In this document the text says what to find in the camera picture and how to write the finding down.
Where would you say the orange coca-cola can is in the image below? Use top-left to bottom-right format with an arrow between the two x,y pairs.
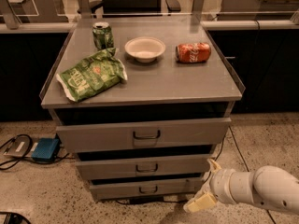
176,42 -> 211,63

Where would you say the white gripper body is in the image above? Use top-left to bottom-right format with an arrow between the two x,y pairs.
209,169 -> 236,204

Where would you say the grey drawer cabinet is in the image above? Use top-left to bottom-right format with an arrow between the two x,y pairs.
42,16 -> 245,189

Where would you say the white bowl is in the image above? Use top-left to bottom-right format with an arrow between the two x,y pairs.
124,36 -> 165,63

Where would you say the grey bottom drawer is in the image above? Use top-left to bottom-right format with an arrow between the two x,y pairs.
90,177 -> 202,201

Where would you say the grey desk background left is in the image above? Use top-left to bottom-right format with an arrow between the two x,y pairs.
8,0 -> 68,23

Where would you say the black floor cable right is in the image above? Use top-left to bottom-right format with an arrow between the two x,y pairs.
202,126 -> 278,224

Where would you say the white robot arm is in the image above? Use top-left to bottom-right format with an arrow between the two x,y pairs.
183,160 -> 299,215

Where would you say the green soda can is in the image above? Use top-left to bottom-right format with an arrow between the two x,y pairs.
93,21 -> 114,50

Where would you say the grey middle drawer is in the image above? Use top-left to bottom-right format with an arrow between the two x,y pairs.
76,155 -> 210,180

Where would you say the grey desk background right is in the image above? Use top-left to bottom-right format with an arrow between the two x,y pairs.
218,0 -> 299,21

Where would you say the grey top drawer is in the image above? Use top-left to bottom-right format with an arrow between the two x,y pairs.
57,118 -> 231,153

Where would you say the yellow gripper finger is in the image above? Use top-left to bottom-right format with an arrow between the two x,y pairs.
183,185 -> 218,213
207,159 -> 221,174

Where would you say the grey desk background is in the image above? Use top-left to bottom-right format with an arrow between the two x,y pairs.
8,0 -> 68,23
218,0 -> 299,21

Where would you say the grey flat device on floor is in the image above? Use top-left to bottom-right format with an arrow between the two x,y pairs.
4,137 -> 38,158

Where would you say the grey drawer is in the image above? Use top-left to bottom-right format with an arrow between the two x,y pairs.
76,155 -> 210,180
90,177 -> 202,201
57,118 -> 231,153

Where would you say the green chip bag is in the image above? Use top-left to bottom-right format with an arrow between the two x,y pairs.
56,48 -> 128,102

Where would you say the blue box on floor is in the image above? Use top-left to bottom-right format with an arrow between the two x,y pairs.
31,138 -> 59,162

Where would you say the dark object bottom left corner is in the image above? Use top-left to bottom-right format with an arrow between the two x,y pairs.
0,212 -> 31,224

